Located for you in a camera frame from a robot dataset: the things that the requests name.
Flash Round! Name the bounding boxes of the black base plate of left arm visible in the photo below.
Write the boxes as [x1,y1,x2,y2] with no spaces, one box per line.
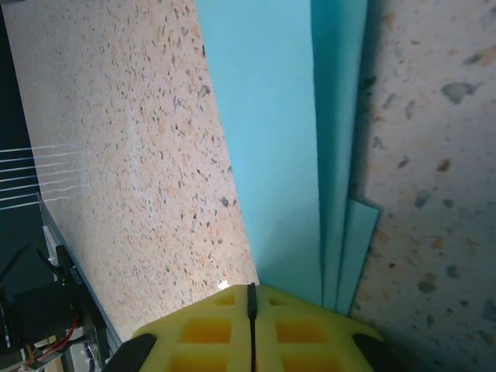
[57,244,112,369]

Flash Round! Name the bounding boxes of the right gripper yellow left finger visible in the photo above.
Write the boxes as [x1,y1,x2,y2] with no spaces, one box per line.
[110,283,256,372]

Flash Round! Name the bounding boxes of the light blue cloth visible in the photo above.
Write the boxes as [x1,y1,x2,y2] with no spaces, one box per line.
[195,0,383,315]

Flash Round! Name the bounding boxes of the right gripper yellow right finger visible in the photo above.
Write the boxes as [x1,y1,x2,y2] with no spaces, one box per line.
[253,284,394,372]

